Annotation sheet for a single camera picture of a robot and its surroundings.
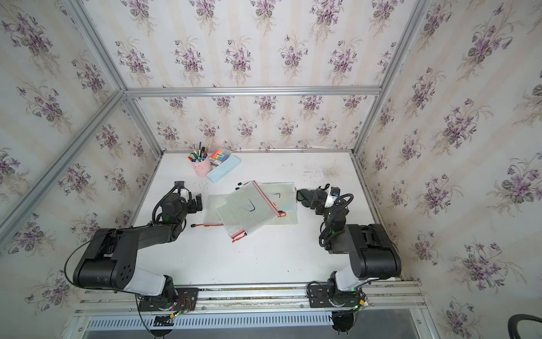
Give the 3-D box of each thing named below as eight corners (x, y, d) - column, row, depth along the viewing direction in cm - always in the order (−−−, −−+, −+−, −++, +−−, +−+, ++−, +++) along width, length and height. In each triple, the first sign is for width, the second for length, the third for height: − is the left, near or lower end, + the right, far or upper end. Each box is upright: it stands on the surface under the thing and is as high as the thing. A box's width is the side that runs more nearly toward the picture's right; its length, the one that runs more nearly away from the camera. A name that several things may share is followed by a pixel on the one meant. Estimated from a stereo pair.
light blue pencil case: (206, 177, 111) (204, 174, 109) (235, 157, 121) (235, 153, 119) (212, 183, 109) (211, 180, 107) (242, 162, 119) (241, 158, 117)
